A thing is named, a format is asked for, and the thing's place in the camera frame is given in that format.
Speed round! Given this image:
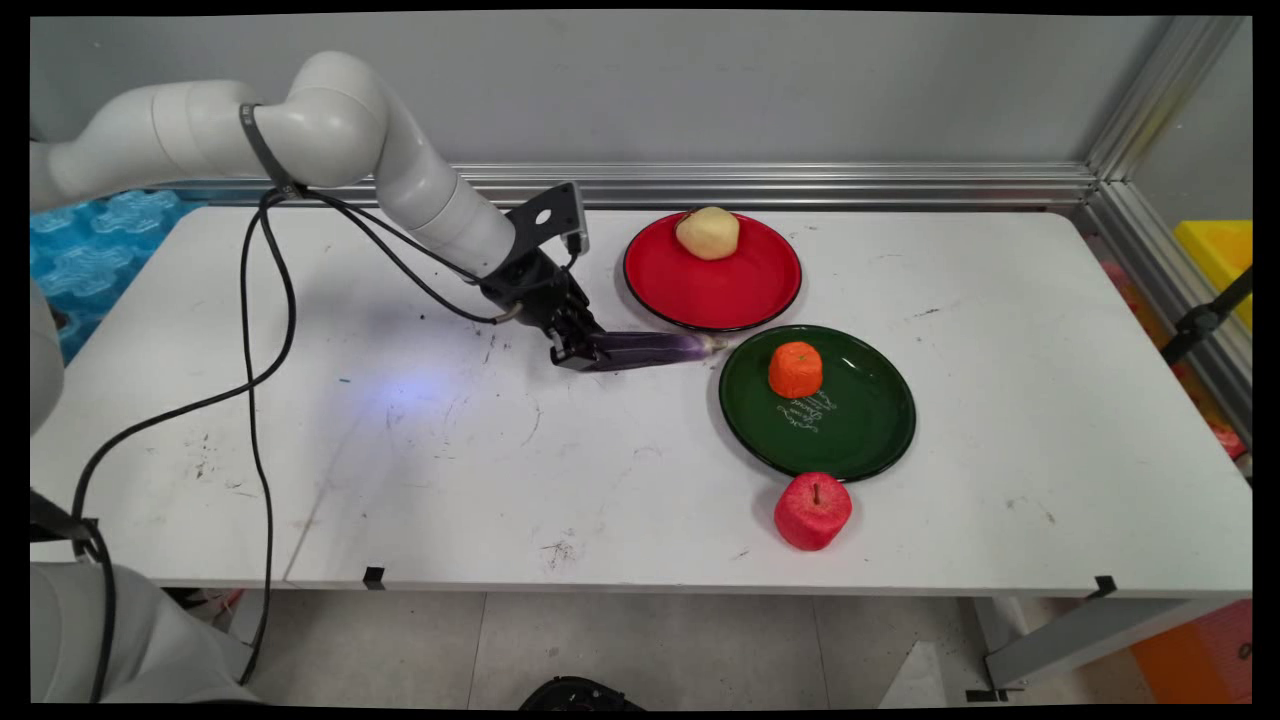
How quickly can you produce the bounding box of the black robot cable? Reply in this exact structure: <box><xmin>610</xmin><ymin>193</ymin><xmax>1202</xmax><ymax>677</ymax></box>
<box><xmin>70</xmin><ymin>188</ymin><xmax>523</xmax><ymax>561</ymax></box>
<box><xmin>236</xmin><ymin>188</ymin><xmax>483</xmax><ymax>687</ymax></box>

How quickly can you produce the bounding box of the red round plate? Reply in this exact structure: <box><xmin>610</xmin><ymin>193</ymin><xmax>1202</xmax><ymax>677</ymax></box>
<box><xmin>623</xmin><ymin>210</ymin><xmax>803</xmax><ymax>333</ymax></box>

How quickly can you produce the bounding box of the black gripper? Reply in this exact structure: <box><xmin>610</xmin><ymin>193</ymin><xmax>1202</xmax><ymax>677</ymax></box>
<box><xmin>478</xmin><ymin>248</ymin><xmax>609</xmax><ymax>373</ymax></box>

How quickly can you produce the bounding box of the aluminium frame rail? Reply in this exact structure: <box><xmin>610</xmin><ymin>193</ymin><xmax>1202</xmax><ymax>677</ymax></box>
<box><xmin>150</xmin><ymin>162</ymin><xmax>1101</xmax><ymax>212</ymax></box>
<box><xmin>1080</xmin><ymin>180</ymin><xmax>1253</xmax><ymax>443</ymax></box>

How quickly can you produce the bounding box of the blue foam floor mat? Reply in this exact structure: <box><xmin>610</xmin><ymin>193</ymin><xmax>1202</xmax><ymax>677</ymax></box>
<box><xmin>30</xmin><ymin>189</ymin><xmax>207</xmax><ymax>363</ymax></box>

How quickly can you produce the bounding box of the black round floor object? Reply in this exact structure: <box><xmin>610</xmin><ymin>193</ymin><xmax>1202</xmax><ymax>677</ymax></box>
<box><xmin>520</xmin><ymin>676</ymin><xmax>647</xmax><ymax>713</ymax></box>

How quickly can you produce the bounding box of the dark green round plate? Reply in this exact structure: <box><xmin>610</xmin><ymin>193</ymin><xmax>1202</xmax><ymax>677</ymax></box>
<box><xmin>718</xmin><ymin>325</ymin><xmax>917</xmax><ymax>483</ymax></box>

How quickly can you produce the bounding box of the black clamp stand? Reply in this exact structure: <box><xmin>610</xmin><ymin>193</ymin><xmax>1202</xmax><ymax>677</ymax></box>
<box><xmin>1160</xmin><ymin>267</ymin><xmax>1253</xmax><ymax>366</ymax></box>

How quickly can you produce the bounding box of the aluminium frame post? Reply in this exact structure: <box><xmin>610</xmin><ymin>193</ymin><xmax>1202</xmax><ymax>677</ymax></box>
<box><xmin>1085</xmin><ymin>15</ymin><xmax>1233</xmax><ymax>183</ymax></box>

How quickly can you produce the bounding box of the yellow plastic bin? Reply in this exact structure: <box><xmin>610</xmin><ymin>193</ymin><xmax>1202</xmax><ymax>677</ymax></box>
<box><xmin>1173</xmin><ymin>219</ymin><xmax>1253</xmax><ymax>331</ymax></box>

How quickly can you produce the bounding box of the black arm strap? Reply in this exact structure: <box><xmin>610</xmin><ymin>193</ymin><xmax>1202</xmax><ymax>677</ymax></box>
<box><xmin>239</xmin><ymin>102</ymin><xmax>304</xmax><ymax>198</ymax></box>

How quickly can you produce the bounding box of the purple toy eggplant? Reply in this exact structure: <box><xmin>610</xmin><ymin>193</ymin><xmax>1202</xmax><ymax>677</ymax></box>
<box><xmin>590</xmin><ymin>330</ymin><xmax>728</xmax><ymax>373</ymax></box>

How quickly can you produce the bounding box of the orange-red floor mat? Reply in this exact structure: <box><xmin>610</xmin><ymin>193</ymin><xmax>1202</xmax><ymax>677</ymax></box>
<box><xmin>1130</xmin><ymin>598</ymin><xmax>1253</xmax><ymax>704</ymax></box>

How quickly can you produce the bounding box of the grey table leg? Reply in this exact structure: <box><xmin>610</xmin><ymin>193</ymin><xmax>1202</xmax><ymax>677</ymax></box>
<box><xmin>972</xmin><ymin>596</ymin><xmax>1227</xmax><ymax>693</ymax></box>

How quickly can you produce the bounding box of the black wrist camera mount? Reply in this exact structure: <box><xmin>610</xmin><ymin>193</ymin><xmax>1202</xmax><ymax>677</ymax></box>
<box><xmin>503</xmin><ymin>182</ymin><xmax>591</xmax><ymax>263</ymax></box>

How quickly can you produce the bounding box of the red toy apple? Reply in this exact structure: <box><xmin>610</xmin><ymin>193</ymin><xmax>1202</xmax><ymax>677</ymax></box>
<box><xmin>774</xmin><ymin>472</ymin><xmax>853</xmax><ymax>552</ymax></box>

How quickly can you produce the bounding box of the pale yellow toy potato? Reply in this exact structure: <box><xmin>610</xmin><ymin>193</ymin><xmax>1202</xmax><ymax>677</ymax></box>
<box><xmin>676</xmin><ymin>206</ymin><xmax>742</xmax><ymax>262</ymax></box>

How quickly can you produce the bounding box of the orange toy fruit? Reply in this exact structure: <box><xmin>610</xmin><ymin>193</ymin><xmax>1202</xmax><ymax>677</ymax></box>
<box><xmin>768</xmin><ymin>341</ymin><xmax>824</xmax><ymax>399</ymax></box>

